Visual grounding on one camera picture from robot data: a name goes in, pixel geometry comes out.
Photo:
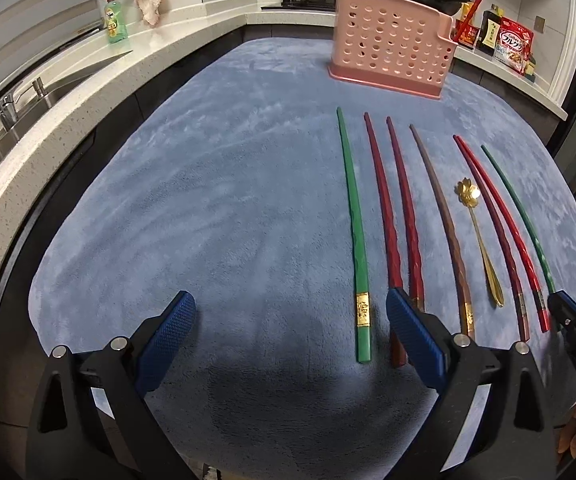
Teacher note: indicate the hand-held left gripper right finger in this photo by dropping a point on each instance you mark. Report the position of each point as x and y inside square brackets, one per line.
[413, 330]

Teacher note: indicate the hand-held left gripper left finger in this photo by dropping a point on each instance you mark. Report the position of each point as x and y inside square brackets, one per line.
[167, 340]

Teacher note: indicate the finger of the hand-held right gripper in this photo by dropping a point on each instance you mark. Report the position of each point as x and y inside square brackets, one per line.
[565, 305]

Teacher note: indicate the dark red chopstick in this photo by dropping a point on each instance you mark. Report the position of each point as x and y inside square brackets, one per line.
[408, 210]
[502, 235]
[385, 210]

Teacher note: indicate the gold flower spoon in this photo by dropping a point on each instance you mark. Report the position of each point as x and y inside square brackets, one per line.
[483, 250]

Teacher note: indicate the green chopstick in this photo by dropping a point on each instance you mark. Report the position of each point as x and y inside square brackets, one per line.
[355, 220]
[523, 215]

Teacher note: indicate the brown chopstick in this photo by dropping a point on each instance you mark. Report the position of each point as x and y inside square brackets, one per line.
[445, 210]

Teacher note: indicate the pink perforated plastic basket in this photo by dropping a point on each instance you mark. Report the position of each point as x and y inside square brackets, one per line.
[393, 45]

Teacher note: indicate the person's right hand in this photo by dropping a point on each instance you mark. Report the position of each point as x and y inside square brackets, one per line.
[574, 435]

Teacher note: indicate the blue plush mat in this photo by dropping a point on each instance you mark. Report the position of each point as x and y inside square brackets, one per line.
[217, 210]

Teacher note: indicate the red cereal bag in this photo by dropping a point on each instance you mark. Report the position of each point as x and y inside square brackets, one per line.
[513, 45]

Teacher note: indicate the steel sink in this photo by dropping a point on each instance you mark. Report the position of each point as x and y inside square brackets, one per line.
[52, 92]

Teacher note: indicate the dark soy sauce bottle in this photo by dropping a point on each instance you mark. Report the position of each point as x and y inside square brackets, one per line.
[490, 32]

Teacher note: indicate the yellow packet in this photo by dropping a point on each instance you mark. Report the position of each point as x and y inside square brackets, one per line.
[468, 12]

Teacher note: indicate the green dish soap bottle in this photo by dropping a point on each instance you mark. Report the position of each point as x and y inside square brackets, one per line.
[115, 22]

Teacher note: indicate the black gas stove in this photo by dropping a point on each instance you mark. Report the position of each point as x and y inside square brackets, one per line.
[298, 2]

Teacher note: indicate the wall socket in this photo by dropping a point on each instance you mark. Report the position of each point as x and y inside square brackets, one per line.
[540, 24]

